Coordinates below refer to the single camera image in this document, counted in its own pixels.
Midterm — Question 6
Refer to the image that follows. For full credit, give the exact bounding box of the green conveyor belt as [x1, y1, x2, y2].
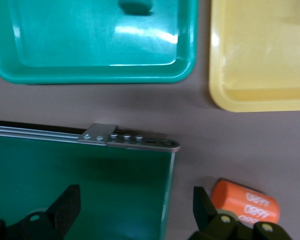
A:
[0, 119, 182, 240]

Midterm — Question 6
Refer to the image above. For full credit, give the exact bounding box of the green plastic tray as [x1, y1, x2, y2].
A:
[0, 0, 200, 86]

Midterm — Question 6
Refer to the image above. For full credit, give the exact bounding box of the orange cylinder with white print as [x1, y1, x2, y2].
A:
[210, 179, 281, 225]

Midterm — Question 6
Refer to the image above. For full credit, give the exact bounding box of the green push button switch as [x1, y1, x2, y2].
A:
[118, 0, 154, 15]

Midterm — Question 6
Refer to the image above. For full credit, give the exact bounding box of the yellow plastic tray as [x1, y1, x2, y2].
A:
[208, 0, 300, 113]

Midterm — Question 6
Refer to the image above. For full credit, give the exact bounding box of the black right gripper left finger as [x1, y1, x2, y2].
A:
[0, 184, 82, 240]

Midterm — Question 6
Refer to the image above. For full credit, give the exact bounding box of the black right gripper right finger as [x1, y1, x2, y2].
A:
[189, 186, 294, 240]

